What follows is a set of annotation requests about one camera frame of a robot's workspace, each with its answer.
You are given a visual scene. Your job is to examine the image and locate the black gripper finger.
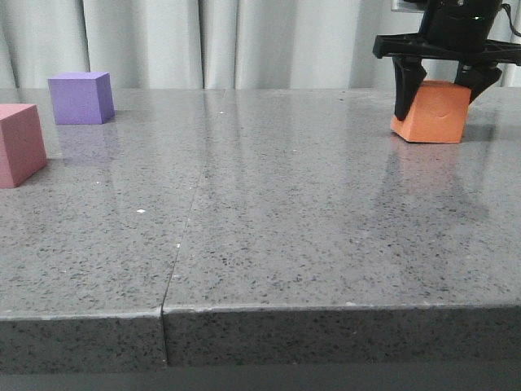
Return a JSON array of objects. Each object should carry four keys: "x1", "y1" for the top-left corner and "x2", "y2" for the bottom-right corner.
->
[
  {"x1": 392, "y1": 56, "x2": 427, "y2": 121},
  {"x1": 454, "y1": 63, "x2": 502, "y2": 103}
]

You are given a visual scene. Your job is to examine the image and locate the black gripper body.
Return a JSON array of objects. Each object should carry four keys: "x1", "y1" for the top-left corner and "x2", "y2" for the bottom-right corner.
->
[{"x1": 373, "y1": 1, "x2": 520, "y2": 65}]

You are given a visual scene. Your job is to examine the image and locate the orange foam cube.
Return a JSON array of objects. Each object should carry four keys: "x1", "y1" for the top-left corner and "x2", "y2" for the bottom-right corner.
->
[{"x1": 391, "y1": 80, "x2": 471, "y2": 143}]

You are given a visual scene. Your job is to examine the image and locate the grey curtain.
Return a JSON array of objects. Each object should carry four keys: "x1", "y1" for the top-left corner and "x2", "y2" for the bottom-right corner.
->
[{"x1": 0, "y1": 0, "x2": 521, "y2": 91}]

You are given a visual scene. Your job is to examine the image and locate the purple foam cube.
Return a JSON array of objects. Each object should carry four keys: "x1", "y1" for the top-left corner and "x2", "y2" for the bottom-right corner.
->
[{"x1": 48, "y1": 72, "x2": 115, "y2": 125}]

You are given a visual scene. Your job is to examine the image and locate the pink foam cube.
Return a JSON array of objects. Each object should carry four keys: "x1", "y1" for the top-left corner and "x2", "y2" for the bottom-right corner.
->
[{"x1": 1, "y1": 103, "x2": 47, "y2": 188}]

